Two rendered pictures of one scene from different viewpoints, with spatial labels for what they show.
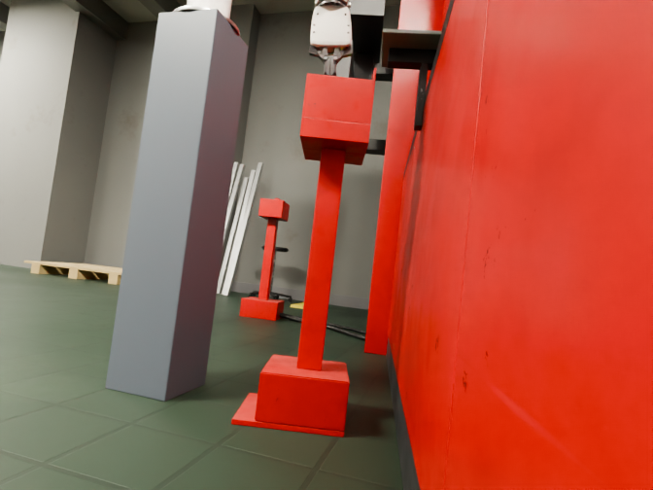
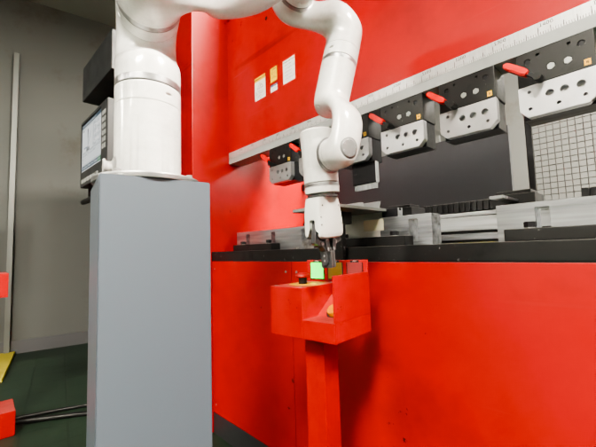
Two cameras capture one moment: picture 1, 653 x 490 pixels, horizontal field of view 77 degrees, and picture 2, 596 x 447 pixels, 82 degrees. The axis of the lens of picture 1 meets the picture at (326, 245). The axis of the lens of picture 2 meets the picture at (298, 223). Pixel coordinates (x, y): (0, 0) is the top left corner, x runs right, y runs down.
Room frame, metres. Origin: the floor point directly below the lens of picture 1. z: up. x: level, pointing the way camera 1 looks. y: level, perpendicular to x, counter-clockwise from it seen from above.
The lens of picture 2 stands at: (0.50, 0.73, 0.87)
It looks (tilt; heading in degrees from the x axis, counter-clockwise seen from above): 4 degrees up; 310
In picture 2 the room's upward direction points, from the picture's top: 2 degrees counter-clockwise
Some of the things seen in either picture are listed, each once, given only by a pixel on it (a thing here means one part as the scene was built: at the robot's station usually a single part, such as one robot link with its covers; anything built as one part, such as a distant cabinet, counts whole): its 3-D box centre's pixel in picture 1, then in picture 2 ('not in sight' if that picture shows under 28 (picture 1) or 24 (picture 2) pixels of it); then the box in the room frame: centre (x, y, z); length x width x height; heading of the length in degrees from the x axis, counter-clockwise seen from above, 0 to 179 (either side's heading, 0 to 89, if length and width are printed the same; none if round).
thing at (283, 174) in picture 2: not in sight; (286, 164); (1.51, -0.42, 1.26); 0.15 x 0.09 x 0.17; 173
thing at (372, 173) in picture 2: not in sight; (365, 176); (1.09, -0.37, 1.13); 0.10 x 0.02 x 0.10; 173
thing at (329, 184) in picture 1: (322, 258); (325, 443); (1.03, 0.01, 0.39); 0.06 x 0.06 x 0.54; 89
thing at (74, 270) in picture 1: (104, 273); not in sight; (4.61, 2.42, 0.06); 1.30 x 0.89 x 0.12; 74
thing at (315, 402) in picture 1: (294, 390); not in sight; (1.03, 0.04, 0.06); 0.25 x 0.20 x 0.12; 89
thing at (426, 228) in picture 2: not in sight; (381, 232); (1.03, -0.36, 0.92); 0.39 x 0.06 x 0.10; 173
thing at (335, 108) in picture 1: (337, 118); (319, 296); (1.03, 0.01, 0.75); 0.20 x 0.16 x 0.18; 179
